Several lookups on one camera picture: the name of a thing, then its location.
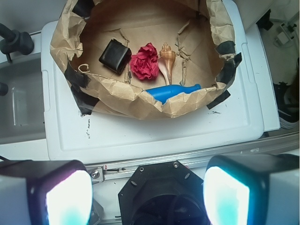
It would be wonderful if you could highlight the blue plastic bottle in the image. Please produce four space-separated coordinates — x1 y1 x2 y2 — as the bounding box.
146 84 201 104

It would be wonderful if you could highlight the metal corner bracket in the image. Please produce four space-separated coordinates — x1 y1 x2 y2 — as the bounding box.
89 167 105 184

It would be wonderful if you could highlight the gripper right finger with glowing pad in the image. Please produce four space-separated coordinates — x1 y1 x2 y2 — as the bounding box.
203 154 300 225

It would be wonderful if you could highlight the aluminium extrusion rail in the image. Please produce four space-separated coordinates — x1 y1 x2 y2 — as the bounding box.
85 138 300 182

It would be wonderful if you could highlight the brown paper basket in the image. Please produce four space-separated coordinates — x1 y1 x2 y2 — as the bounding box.
50 0 242 120

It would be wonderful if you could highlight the clear plastic bin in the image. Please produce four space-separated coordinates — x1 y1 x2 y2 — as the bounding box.
0 53 45 144

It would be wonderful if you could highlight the white plastic bin lid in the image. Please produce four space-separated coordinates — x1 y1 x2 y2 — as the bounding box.
41 0 264 164

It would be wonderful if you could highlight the black clamp knob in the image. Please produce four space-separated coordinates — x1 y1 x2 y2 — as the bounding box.
0 23 34 63

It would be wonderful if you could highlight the black octagonal mount plate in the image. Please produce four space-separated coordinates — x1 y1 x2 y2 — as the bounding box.
118 161 210 225

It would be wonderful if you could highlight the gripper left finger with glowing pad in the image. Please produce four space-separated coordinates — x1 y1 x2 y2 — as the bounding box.
0 160 93 225

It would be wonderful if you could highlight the black square pouch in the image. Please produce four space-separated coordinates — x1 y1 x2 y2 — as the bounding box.
99 39 132 75

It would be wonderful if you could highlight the crumpled red paper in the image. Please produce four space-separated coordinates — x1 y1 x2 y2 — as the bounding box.
130 43 159 80

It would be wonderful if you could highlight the black and white shoe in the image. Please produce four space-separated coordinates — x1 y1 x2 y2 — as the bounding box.
273 82 300 129

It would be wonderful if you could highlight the tan spiral seashell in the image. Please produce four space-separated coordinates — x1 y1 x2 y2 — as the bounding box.
158 43 176 85

